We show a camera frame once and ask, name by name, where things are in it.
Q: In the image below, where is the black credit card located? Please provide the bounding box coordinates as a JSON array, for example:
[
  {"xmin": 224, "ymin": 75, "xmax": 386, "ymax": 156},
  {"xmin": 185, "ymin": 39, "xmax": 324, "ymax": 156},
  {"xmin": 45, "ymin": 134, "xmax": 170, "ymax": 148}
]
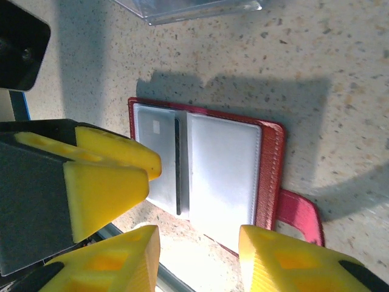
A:
[{"xmin": 173, "ymin": 117, "xmax": 183, "ymax": 215}]

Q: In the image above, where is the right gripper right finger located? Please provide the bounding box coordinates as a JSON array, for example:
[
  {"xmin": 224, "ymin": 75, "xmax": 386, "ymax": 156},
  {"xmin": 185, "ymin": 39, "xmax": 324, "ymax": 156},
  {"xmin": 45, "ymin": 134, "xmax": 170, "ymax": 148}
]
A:
[{"xmin": 238, "ymin": 224, "xmax": 389, "ymax": 292}]

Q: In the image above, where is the red card holder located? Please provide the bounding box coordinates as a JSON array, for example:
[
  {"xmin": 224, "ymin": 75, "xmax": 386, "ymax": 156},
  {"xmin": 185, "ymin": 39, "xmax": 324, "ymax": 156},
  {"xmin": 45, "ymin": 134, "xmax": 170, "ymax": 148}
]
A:
[{"xmin": 127, "ymin": 96, "xmax": 325, "ymax": 259}]

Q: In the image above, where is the clear acrylic card stand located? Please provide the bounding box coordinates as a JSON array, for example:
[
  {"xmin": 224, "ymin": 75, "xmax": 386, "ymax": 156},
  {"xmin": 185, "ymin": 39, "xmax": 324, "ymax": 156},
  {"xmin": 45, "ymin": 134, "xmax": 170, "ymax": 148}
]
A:
[{"xmin": 114, "ymin": 0, "xmax": 263, "ymax": 26}]

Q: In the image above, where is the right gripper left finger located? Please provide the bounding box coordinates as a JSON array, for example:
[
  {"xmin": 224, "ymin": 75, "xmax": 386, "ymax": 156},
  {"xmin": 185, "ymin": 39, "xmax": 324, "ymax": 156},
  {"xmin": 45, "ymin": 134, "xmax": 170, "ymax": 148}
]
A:
[{"xmin": 38, "ymin": 224, "xmax": 161, "ymax": 292}]

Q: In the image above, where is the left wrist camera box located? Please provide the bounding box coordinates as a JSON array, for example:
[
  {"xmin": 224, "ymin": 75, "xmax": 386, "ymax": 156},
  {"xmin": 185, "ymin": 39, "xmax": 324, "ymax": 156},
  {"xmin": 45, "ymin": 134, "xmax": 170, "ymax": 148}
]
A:
[{"xmin": 0, "ymin": 0, "xmax": 52, "ymax": 92}]

